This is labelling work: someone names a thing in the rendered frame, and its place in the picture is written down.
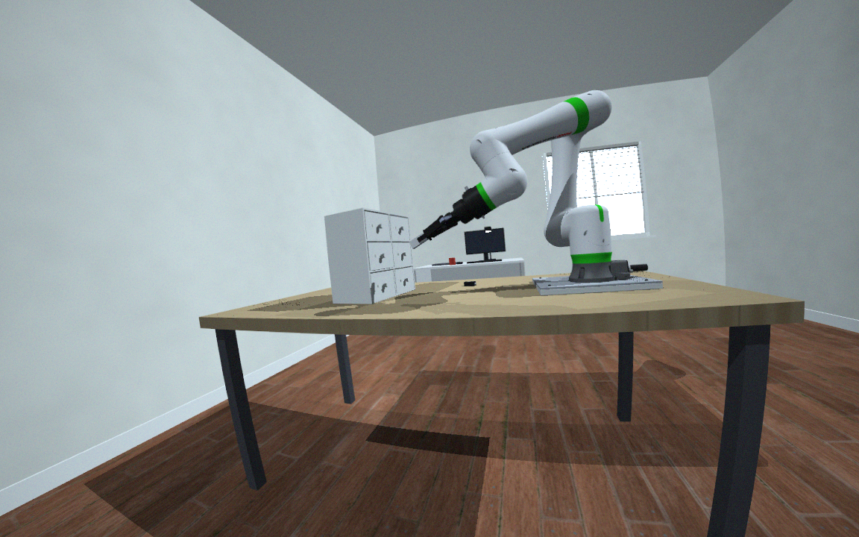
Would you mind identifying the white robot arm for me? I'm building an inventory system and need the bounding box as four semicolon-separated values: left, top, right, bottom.
462;90;648;283

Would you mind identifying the grey drawer front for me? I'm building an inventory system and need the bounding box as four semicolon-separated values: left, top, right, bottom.
394;267;415;294
364;211;391;240
389;216;410;240
367;242;394;271
392;242;412;267
370;270;396;301

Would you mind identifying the white chest of drawers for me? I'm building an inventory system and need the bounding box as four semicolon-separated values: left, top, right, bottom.
324;208;415;304

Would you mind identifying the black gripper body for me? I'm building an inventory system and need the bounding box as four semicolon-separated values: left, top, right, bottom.
444;199;474;226

